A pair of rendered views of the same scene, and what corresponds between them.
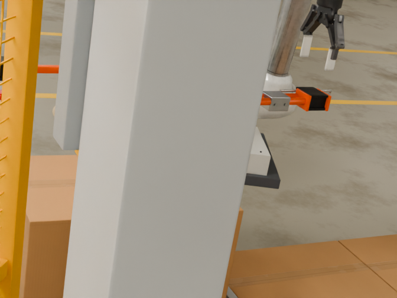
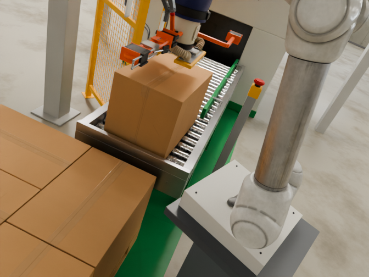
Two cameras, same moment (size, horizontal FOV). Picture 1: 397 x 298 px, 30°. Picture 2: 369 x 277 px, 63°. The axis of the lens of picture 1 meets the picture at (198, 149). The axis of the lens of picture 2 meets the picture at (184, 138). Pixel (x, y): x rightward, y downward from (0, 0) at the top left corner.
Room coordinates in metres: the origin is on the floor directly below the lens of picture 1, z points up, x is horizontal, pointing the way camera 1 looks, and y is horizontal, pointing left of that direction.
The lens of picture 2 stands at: (3.10, -1.02, 1.61)
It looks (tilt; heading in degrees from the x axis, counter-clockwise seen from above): 32 degrees down; 127
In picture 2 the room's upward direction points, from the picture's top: 20 degrees clockwise
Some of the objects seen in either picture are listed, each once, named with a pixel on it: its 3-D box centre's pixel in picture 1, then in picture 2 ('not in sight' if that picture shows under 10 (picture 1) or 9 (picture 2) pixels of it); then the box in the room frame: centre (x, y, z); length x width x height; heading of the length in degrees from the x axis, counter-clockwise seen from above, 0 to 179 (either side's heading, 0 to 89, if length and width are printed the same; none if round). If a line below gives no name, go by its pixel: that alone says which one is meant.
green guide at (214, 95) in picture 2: not in sight; (227, 83); (1.59, 1.35, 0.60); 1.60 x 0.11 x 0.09; 119
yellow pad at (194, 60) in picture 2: not in sight; (191, 54); (2.00, 0.25, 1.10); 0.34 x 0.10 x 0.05; 120
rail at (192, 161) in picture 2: not in sight; (222, 107); (1.82, 1.07, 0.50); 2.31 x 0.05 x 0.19; 119
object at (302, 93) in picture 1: (312, 99); (134, 54); (2.22, -0.32, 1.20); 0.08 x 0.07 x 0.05; 120
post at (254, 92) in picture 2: not in sight; (227, 148); (2.26, 0.64, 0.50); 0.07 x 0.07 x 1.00; 29
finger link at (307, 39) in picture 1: (306, 45); (162, 21); (2.28, -0.28, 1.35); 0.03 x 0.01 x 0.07; 119
